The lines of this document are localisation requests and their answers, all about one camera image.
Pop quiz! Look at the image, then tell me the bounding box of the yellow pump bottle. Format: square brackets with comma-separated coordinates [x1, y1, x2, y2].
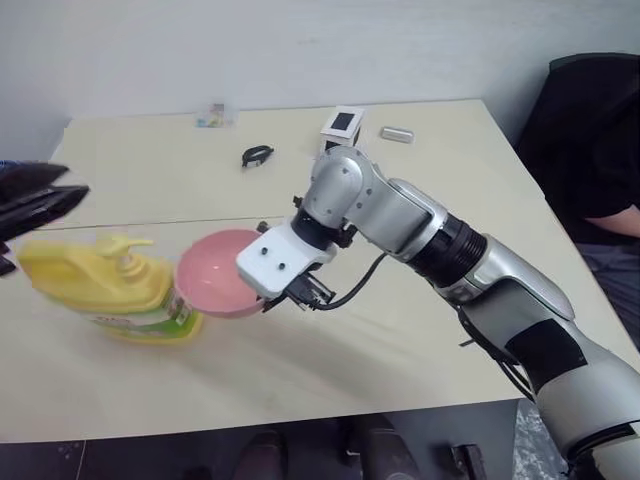
[16, 233, 205, 350]

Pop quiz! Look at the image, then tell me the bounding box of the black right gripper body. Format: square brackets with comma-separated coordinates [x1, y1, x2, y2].
[277, 268, 335, 313]

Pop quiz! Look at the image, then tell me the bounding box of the white box with black screen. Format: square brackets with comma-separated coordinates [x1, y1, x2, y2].
[319, 105, 367, 152]

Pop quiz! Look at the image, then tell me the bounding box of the small clear plastic packet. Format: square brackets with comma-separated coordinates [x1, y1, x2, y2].
[195, 101, 237, 129]

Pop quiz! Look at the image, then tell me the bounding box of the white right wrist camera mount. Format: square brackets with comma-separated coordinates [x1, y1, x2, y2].
[235, 223, 336, 301]

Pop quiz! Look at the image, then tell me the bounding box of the person in black shirt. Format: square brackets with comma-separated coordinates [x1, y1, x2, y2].
[515, 51, 640, 351]

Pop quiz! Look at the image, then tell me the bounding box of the crumpled clear plastic sheet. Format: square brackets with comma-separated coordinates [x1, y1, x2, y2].
[514, 399, 572, 480]

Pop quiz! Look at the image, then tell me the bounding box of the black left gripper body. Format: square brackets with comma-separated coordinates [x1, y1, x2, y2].
[0, 238, 18, 278]

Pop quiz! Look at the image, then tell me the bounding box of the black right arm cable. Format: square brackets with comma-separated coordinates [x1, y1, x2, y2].
[319, 251, 389, 312]

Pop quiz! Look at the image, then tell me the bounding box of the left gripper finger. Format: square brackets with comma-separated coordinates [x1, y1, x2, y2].
[0, 183, 91, 241]
[0, 160, 71, 205]

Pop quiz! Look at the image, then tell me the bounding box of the pink bowl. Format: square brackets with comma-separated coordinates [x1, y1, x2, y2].
[173, 228, 267, 321]

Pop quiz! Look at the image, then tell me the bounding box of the small silver metal case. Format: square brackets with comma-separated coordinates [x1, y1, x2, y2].
[380, 125, 417, 145]

